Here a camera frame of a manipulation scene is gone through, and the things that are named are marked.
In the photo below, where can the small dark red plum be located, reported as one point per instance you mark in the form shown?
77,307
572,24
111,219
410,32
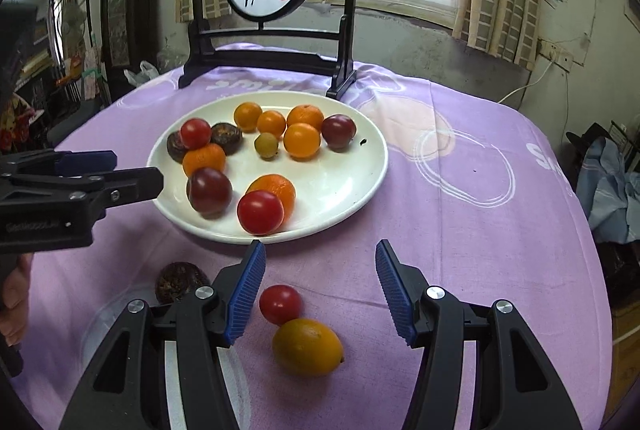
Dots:
338,133

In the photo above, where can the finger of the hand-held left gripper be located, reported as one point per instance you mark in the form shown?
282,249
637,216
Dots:
130,185
85,162

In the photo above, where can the white oval plate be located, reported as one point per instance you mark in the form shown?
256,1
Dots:
330,180

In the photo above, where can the smooth round orange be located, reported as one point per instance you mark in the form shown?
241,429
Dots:
301,141

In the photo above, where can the white plastic bag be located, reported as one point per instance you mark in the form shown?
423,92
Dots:
142,74

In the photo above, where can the person's left hand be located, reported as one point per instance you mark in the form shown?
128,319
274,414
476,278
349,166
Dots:
15,300

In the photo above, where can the small orange kumquat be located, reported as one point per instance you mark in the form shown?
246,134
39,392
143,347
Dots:
271,123
247,115

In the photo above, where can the purple tablecloth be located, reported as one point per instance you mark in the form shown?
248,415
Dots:
450,235

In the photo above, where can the wall socket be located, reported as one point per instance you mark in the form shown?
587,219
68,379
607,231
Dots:
555,54

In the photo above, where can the small yellow-green plum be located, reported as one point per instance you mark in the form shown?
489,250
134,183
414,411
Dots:
266,145

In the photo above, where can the large bumpy tangerine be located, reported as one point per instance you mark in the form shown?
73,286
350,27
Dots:
281,187

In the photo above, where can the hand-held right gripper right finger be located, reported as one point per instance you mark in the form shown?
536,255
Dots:
397,300

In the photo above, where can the large dark red plum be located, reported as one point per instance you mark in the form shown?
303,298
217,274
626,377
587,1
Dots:
209,191

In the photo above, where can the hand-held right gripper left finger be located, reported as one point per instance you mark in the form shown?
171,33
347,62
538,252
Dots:
245,300

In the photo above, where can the red cherry tomato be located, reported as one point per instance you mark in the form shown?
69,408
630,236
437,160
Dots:
195,133
280,304
260,211

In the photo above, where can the blue cloth pile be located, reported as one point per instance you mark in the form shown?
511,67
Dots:
610,190

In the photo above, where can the large yellow-orange citrus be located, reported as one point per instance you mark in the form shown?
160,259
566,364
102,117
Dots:
307,346

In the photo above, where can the dark purple passion fruit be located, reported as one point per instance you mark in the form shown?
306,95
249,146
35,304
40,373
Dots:
175,150

